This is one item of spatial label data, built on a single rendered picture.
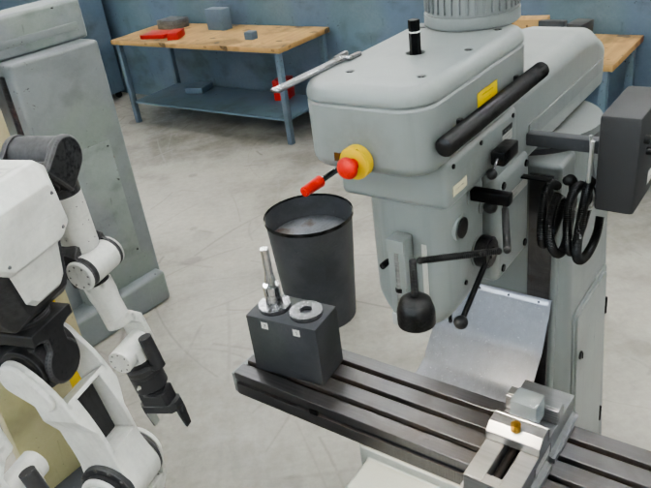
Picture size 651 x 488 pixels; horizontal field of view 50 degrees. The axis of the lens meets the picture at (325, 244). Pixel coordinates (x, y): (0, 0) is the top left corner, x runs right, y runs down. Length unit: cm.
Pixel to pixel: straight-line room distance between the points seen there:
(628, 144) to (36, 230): 117
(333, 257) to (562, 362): 174
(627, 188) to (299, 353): 92
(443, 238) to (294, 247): 215
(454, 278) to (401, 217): 17
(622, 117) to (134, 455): 129
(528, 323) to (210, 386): 203
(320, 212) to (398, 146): 272
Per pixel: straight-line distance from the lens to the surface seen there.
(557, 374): 210
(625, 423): 330
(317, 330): 182
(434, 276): 145
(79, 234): 170
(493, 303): 199
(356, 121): 121
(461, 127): 122
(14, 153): 168
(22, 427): 313
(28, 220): 147
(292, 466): 312
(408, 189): 133
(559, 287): 194
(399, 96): 116
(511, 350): 198
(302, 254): 351
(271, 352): 196
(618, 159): 152
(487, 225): 156
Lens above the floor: 223
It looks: 29 degrees down
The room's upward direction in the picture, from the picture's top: 8 degrees counter-clockwise
